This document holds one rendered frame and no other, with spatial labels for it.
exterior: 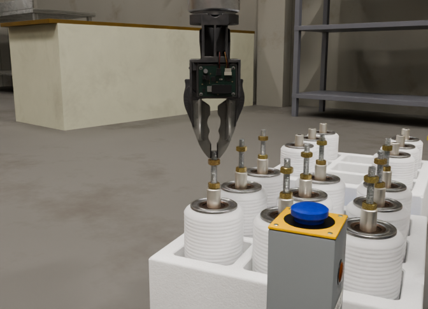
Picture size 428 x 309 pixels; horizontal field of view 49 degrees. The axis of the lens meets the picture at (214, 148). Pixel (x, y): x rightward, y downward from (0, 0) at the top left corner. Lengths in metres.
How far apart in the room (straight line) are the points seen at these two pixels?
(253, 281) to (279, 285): 0.17
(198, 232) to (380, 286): 0.27
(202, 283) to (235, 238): 0.08
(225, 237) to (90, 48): 2.67
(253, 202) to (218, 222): 0.13
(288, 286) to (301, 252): 0.04
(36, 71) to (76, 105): 0.39
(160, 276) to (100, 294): 0.31
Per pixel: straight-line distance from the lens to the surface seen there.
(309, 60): 4.57
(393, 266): 0.68
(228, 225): 0.72
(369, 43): 4.31
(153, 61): 3.63
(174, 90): 3.78
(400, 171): 1.17
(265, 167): 0.95
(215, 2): 0.67
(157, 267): 0.75
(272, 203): 0.94
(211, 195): 0.74
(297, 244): 0.49
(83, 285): 1.09
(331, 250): 0.48
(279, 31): 4.47
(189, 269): 0.72
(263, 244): 0.69
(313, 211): 0.50
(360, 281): 0.67
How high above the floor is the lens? 0.49
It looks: 11 degrees down
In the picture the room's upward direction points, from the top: straight up
